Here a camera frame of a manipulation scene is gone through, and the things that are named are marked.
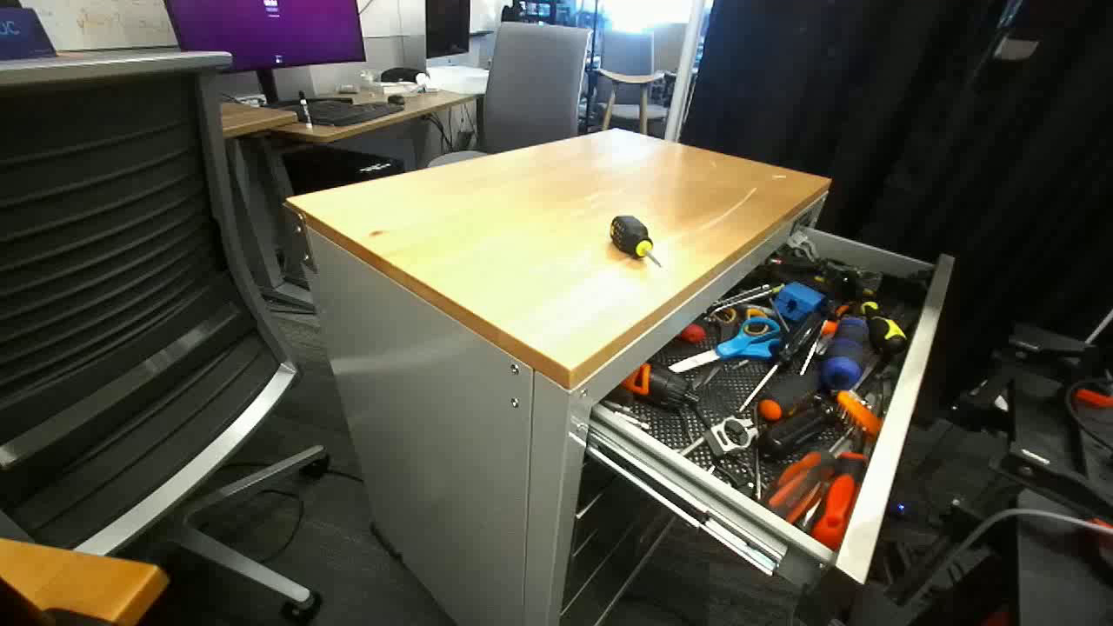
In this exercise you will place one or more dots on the small orange black tool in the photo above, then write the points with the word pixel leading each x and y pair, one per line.
pixel 638 381

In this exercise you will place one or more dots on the wooden office desk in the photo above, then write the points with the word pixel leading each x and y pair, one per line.
pixel 348 127

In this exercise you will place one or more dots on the black keyboard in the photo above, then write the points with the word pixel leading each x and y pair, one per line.
pixel 348 114

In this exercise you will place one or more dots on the grey cabinet with wooden top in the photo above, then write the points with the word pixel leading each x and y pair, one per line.
pixel 489 257

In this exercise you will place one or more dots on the silver ratchet wrench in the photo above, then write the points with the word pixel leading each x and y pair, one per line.
pixel 733 434

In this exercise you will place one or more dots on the monitor with purple screen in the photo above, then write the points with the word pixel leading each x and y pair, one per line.
pixel 267 30

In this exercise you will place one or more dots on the wooden armrest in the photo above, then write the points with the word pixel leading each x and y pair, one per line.
pixel 71 578

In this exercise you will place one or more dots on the chair with wooden arms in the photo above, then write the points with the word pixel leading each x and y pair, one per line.
pixel 633 83

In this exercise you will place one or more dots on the black yellow stubby screwdriver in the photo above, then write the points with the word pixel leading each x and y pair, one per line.
pixel 631 236

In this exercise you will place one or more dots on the dark computer monitor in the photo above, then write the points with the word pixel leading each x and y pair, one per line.
pixel 445 26

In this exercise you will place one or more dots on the blue plastic block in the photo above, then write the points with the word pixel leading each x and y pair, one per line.
pixel 798 303

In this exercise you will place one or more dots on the black mesh office chair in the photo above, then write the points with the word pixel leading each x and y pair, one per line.
pixel 105 266

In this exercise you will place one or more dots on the yellow black long screwdriver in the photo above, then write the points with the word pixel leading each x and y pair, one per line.
pixel 888 332

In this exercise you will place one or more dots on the orange black screwdriver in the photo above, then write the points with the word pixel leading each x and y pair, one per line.
pixel 774 410

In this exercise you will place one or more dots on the grey upholstered chair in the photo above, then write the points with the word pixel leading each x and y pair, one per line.
pixel 533 83

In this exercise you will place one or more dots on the purple laptop screen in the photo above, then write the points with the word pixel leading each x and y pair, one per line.
pixel 23 32

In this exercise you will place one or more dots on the black equipment stand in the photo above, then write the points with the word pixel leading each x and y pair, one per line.
pixel 1046 465

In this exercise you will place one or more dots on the grey metal tool drawer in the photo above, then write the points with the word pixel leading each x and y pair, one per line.
pixel 890 431

